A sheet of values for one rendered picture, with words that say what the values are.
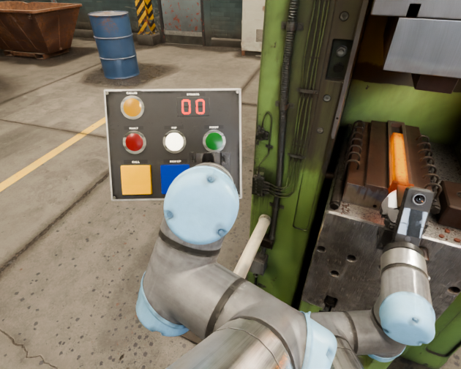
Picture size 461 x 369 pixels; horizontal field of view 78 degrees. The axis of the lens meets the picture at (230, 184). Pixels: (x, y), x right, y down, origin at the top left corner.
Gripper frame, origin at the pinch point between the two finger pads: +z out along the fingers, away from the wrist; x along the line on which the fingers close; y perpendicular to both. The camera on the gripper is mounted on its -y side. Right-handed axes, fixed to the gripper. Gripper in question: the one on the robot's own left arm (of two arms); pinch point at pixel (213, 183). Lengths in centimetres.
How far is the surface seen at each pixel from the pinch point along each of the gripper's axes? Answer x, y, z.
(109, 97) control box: 25.5, 20.6, 10.6
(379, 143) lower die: -52, 8, 28
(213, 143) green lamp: 0.2, 9.0, 10.2
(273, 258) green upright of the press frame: -24, -42, 60
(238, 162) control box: -6.0, 3.9, 10.6
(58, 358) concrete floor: 76, -88, 59
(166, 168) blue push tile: 12.2, 2.7, 9.8
